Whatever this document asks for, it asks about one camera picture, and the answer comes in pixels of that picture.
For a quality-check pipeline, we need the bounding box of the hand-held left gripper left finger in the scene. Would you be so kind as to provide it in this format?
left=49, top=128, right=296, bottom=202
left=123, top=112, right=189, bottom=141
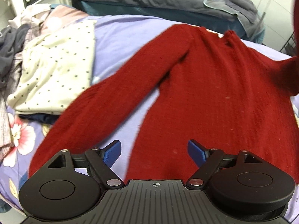
left=48, top=139, right=124, bottom=190

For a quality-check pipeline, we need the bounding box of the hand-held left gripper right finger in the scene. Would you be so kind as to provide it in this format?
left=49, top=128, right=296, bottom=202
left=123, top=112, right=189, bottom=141
left=186, top=139, right=263, bottom=190

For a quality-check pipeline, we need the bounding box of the red knit sweater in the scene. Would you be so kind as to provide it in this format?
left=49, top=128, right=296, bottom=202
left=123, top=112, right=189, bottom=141
left=28, top=0, right=299, bottom=185

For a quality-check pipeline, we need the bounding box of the navy cloth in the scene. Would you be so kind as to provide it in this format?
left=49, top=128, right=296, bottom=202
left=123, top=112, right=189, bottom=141
left=17, top=113, right=61, bottom=126

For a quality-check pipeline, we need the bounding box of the white polka-dot garment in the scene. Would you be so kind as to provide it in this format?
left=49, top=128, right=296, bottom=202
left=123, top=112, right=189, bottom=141
left=7, top=20, right=97, bottom=115

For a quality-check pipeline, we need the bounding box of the grey striped cloth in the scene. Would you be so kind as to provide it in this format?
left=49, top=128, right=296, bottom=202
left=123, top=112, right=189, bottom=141
left=0, top=58, right=24, bottom=162

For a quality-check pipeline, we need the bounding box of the purple floral bedsheet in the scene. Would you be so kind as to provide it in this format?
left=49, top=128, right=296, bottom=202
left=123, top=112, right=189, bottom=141
left=0, top=15, right=299, bottom=222

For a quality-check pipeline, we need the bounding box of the dark grey crumpled garment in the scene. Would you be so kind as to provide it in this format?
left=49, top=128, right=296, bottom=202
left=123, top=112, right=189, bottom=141
left=0, top=24, right=31, bottom=89

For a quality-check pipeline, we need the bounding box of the pink white garment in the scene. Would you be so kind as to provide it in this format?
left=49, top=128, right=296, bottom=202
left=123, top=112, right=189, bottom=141
left=8, top=3, right=91, bottom=38

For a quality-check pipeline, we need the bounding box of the pale-edged grey cloth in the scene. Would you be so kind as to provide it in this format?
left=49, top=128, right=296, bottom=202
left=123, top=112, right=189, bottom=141
left=203, top=0, right=239, bottom=15

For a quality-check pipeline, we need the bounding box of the dark grey folded cloth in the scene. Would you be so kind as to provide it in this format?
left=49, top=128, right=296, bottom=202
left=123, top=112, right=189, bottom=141
left=225, top=0, right=258, bottom=30

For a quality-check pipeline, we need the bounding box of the metal wire rack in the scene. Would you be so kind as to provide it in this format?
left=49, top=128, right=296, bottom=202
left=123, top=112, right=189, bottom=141
left=279, top=31, right=299, bottom=57

